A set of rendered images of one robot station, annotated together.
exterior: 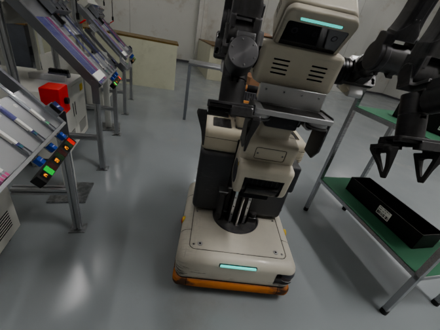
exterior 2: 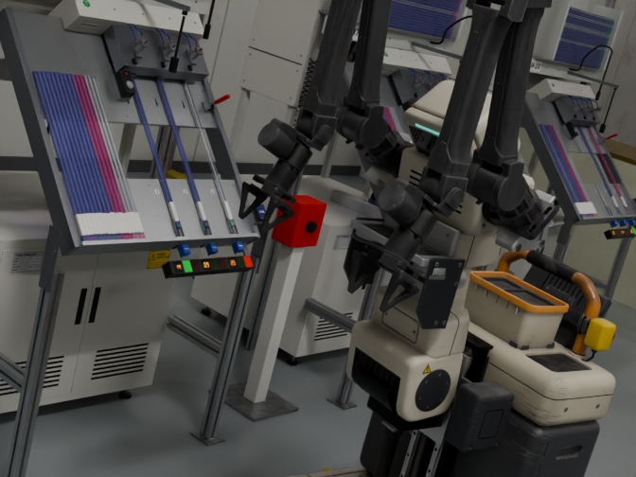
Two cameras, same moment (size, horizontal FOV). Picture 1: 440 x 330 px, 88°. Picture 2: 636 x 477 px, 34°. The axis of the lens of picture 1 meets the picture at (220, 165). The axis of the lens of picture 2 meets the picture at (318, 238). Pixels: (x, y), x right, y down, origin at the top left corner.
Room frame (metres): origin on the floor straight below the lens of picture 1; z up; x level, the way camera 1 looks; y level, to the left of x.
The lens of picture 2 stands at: (-0.63, -1.90, 1.56)
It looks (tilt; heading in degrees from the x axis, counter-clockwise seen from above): 14 degrees down; 56
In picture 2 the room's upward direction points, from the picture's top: 15 degrees clockwise
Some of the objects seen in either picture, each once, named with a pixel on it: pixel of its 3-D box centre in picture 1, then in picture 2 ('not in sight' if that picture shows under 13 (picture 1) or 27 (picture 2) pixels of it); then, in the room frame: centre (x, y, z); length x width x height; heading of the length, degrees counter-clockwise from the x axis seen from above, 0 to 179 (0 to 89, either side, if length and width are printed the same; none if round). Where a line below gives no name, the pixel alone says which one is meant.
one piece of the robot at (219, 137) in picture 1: (245, 165); (473, 412); (1.16, -0.15, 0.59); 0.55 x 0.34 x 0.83; 96
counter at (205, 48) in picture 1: (215, 59); not in sight; (8.25, 0.87, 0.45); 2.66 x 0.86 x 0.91; 18
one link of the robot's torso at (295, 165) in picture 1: (268, 179); (427, 397); (0.91, -0.23, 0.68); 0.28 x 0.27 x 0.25; 96
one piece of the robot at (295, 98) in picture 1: (284, 121); (406, 259); (0.78, -0.19, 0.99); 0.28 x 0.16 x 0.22; 96
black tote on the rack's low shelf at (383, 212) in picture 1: (387, 207); not in sight; (1.32, -1.17, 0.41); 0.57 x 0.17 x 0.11; 18
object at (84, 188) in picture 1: (63, 145); (278, 303); (1.28, 1.04, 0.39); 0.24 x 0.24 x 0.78; 18
